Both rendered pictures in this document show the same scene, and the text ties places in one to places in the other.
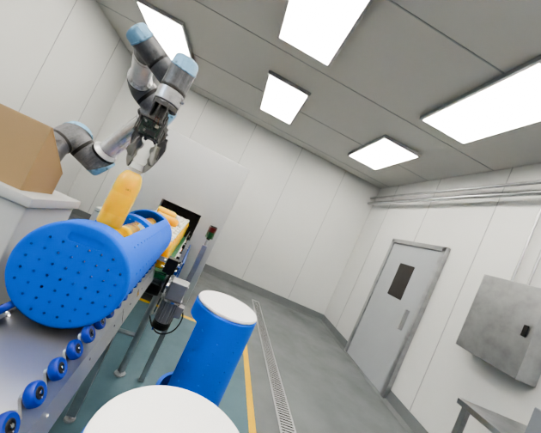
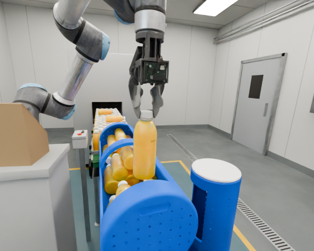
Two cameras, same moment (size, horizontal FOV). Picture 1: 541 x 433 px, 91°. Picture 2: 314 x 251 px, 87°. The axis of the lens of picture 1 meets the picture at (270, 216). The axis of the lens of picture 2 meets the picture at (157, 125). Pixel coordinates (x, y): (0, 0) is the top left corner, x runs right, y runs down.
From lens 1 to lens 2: 56 cm
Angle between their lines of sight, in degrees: 17
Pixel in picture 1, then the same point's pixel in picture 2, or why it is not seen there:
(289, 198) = not seen: hidden behind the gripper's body
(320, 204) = (183, 58)
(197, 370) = (221, 219)
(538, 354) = not seen: outside the picture
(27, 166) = (23, 145)
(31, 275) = not seen: outside the picture
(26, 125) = not seen: outside the picture
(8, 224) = (42, 194)
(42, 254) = (126, 238)
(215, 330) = (224, 192)
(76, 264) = (156, 228)
